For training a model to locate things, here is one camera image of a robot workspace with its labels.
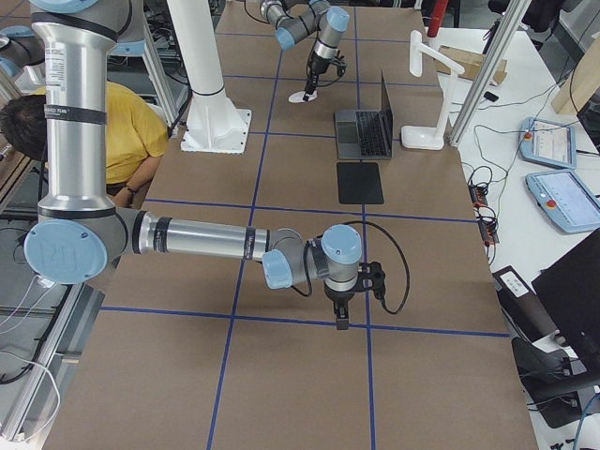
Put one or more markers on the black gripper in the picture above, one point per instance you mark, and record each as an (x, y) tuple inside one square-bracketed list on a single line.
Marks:
[(339, 298), (315, 67)]

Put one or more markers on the white computer mouse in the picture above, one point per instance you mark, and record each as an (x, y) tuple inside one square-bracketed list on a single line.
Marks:
[(302, 96)]

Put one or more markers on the grey laptop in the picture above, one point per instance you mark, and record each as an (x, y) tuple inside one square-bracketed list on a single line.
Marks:
[(366, 134)]

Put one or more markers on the black mouse pad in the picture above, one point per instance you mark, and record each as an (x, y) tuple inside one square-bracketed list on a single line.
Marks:
[(359, 183)]

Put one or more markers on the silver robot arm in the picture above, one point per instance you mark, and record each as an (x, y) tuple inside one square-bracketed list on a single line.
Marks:
[(328, 22), (80, 229)]

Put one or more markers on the red cylinder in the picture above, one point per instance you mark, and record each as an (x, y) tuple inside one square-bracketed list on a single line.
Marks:
[(436, 17)]

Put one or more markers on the cardboard box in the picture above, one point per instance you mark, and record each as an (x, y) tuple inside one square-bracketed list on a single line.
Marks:
[(472, 63)]

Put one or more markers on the black power strip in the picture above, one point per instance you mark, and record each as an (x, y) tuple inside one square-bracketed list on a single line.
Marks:
[(486, 217)]

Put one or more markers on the small black square puck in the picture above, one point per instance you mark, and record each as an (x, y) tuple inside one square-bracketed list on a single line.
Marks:
[(490, 97)]

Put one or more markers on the person in yellow shirt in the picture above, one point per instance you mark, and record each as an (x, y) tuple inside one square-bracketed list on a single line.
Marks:
[(136, 139)]

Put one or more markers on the black monitor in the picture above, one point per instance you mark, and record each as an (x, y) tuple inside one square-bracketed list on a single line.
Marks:
[(569, 292)]

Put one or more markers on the upper blue teach pendant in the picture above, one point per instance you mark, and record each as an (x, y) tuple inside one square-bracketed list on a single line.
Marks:
[(547, 143)]

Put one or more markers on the blue teach pendant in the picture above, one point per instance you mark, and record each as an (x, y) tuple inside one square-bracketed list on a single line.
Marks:
[(547, 143), (565, 199)]

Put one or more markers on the lower blue teach pendant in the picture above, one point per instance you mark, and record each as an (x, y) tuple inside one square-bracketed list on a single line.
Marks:
[(565, 199)]

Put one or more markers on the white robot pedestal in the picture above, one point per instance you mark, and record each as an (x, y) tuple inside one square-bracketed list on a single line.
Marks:
[(214, 124)]

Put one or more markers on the aluminium frame post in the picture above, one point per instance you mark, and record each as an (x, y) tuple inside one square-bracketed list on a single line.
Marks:
[(507, 28)]

